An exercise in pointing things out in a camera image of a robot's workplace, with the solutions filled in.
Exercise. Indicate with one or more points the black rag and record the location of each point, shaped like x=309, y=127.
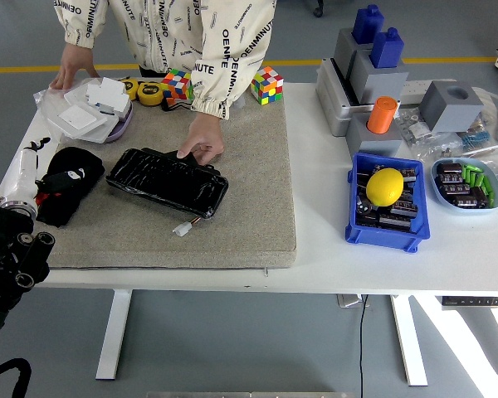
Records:
x=74, y=195

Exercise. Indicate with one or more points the yellow lemon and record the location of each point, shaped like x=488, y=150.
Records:
x=384, y=186

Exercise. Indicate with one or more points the black table control panel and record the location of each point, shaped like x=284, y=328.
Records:
x=475, y=302

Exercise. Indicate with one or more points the silver-topped black capacitor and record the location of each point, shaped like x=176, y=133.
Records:
x=363, y=205

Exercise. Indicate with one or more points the clear bag of small parts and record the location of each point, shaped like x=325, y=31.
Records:
x=440, y=149

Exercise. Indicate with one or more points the grey square block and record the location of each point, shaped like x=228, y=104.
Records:
x=377, y=145
x=382, y=85
x=344, y=54

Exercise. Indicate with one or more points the white flat plastic box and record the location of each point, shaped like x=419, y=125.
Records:
x=81, y=122

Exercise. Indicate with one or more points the grey box under table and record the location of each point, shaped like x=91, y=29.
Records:
x=350, y=300

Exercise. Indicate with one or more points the green cylindrical battery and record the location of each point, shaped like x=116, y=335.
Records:
x=467, y=172
x=489, y=190
x=479, y=181

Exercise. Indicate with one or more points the yellow tape measure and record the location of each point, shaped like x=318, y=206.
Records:
x=150, y=93
x=129, y=88

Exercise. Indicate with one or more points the bundle of blue resistors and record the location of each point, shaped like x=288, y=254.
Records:
x=475, y=139

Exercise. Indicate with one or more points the grey-brown mat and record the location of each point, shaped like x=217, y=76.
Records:
x=240, y=186

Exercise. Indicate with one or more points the orange cylinder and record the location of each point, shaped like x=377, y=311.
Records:
x=382, y=116

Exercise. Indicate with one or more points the blue plastic bin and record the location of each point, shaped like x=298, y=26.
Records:
x=382, y=240

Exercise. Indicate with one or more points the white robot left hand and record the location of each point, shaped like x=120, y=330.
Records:
x=25, y=178

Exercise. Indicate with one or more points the black cylindrical capacitor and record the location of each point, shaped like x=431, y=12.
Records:
x=451, y=178
x=465, y=201
x=404, y=209
x=408, y=174
x=455, y=189
x=395, y=222
x=449, y=168

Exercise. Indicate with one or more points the person's left forearm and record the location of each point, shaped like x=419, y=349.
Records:
x=228, y=70

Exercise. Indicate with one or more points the person's left hand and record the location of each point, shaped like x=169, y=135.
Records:
x=205, y=132

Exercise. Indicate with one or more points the black chair caster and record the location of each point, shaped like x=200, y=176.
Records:
x=318, y=8

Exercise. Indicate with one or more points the light blue oval tray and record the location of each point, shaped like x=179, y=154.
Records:
x=440, y=199

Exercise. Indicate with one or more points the clear bag of metal parts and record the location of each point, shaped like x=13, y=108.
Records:
x=415, y=126

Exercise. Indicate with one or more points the flat light grey case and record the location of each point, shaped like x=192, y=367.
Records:
x=332, y=108

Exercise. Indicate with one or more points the lilac plastic tray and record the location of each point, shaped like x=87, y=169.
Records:
x=122, y=128

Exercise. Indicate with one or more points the white table leg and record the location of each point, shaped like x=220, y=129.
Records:
x=411, y=344
x=114, y=331

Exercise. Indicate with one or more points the grey block with round hole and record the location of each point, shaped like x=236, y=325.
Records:
x=448, y=112

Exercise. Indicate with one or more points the colourful puzzle cube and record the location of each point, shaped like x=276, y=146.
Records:
x=267, y=85
x=176, y=85

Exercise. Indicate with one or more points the blue bottle-shaped block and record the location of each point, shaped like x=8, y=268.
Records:
x=387, y=49
x=367, y=25

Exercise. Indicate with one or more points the person's right forearm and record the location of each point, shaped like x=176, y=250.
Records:
x=81, y=20

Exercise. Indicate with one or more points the white folded cardboard box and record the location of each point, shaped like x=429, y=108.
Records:
x=105, y=93

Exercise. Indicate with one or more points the glossy black panel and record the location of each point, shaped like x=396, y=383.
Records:
x=162, y=182

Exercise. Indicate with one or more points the person's right hand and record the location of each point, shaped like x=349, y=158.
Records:
x=76, y=62

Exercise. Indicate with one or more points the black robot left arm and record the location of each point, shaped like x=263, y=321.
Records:
x=8, y=257

